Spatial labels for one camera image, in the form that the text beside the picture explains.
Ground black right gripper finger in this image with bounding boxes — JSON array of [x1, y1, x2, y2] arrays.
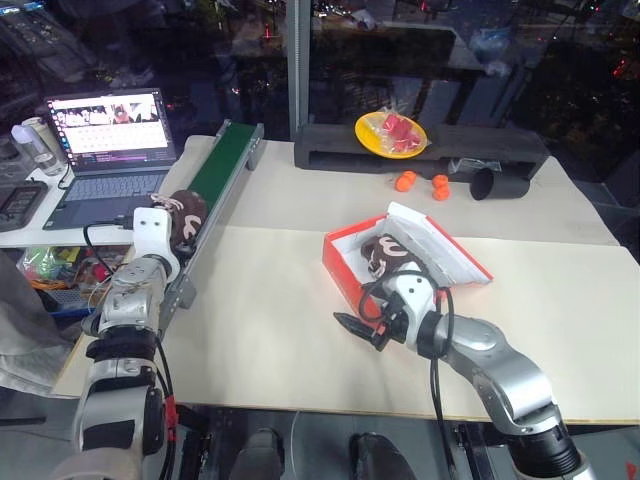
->
[[335, 318, 377, 346], [332, 311, 380, 334]]

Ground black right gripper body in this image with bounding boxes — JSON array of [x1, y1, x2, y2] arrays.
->
[[370, 292, 409, 352]]

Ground brown patterned shoe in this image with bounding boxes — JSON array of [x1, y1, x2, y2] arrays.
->
[[149, 188, 209, 252], [359, 233, 412, 277]]

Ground orange shoebox with white lining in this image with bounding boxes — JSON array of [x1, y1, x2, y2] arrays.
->
[[322, 201, 496, 319]]

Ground green conveyor belt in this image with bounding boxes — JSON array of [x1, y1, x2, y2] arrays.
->
[[158, 119, 266, 332]]

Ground grey open laptop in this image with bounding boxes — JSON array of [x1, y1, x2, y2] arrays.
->
[[42, 88, 179, 232]]

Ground dark rounded shape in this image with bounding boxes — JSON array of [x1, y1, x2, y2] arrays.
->
[[348, 432, 419, 480]]

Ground bin of colourful parts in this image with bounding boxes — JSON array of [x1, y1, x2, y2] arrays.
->
[[17, 244, 119, 317]]

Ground clear glass cup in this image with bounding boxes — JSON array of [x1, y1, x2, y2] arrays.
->
[[33, 147, 68, 177]]

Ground black handheld device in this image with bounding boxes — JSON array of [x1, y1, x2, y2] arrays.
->
[[0, 178, 50, 234]]

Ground black cylinder cup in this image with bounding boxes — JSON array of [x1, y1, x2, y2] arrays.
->
[[468, 166, 531, 202]]

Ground clear plastic bag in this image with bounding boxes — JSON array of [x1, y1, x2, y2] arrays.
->
[[447, 156, 503, 177]]

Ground grey cloth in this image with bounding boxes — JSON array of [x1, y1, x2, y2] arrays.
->
[[0, 249, 77, 399]]

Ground yellow plate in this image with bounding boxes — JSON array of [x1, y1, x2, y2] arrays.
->
[[354, 111, 429, 159]]

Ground white bottle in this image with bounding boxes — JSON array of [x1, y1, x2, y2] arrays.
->
[[10, 116, 62, 166]]

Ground red items in clear bag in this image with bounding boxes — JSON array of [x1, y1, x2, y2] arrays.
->
[[372, 105, 426, 154]]

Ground black foam block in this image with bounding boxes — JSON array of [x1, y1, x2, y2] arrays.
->
[[293, 123, 547, 182]]

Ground grey metal pillar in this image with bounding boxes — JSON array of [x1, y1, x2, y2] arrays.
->
[[287, 0, 312, 142]]

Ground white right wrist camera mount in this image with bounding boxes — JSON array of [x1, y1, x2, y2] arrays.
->
[[381, 271, 437, 351]]

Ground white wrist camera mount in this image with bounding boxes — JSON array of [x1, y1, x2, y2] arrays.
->
[[381, 271, 437, 351], [131, 205, 182, 267]]

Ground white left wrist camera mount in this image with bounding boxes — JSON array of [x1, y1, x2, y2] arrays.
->
[[131, 205, 182, 267]]

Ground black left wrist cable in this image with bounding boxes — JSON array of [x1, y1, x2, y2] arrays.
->
[[82, 214, 136, 276]]

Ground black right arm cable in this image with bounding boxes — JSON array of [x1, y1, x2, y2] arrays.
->
[[358, 279, 460, 474]]

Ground black cable with red clip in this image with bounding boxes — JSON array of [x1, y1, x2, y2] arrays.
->
[[152, 333, 180, 480]]

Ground black laptop cable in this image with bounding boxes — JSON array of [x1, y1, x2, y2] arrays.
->
[[55, 158, 77, 192]]

